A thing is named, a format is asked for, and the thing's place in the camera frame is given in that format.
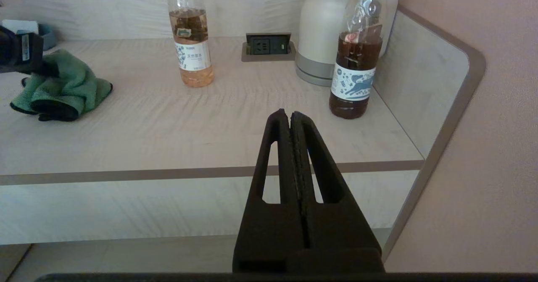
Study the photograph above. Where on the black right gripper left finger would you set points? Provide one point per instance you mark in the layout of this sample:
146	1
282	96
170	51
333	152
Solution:
269	231

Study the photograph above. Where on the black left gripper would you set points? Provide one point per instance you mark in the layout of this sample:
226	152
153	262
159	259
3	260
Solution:
17	51

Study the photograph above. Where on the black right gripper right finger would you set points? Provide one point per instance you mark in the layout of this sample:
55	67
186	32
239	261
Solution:
340	235

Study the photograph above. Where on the green microfibre cloth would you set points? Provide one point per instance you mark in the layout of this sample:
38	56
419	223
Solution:
63	88

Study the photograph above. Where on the white sachet card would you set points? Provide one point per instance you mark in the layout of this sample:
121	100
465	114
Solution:
19	25

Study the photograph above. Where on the small teal tray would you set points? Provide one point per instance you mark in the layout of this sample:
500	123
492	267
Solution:
48	36

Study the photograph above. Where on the grey kettle base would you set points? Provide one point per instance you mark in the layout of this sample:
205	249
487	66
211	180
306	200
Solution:
311	74

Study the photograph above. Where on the dark brown tea bottle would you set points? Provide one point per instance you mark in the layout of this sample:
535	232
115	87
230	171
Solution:
355	72

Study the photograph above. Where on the light amber tea bottle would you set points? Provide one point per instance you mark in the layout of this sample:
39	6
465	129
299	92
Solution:
191	34

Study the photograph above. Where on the black power socket panel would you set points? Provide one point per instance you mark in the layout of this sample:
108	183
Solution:
269	46

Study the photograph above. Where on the white electric kettle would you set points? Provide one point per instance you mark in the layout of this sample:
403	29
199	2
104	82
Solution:
321	25

